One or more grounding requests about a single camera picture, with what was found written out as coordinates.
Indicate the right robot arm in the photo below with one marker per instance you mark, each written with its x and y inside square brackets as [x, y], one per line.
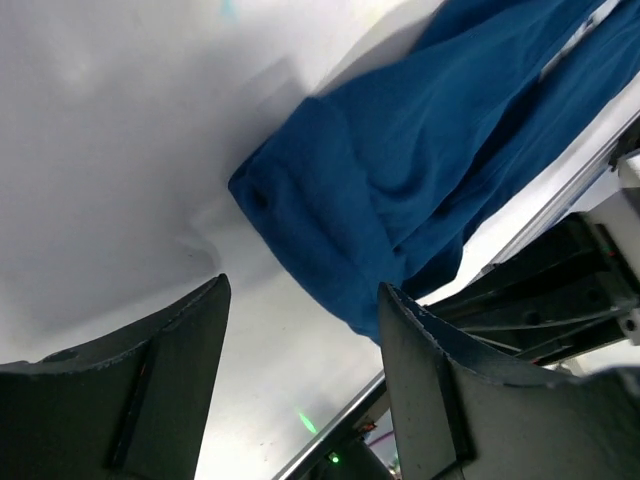
[572, 290]

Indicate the aluminium frame rail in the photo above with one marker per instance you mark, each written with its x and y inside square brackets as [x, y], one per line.
[360, 443]

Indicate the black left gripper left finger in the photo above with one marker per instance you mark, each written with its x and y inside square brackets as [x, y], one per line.
[132, 404]

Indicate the dark blue t shirt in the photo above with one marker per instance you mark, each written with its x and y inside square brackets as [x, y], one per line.
[383, 179]

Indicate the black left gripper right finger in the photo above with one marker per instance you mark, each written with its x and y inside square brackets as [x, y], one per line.
[463, 410]

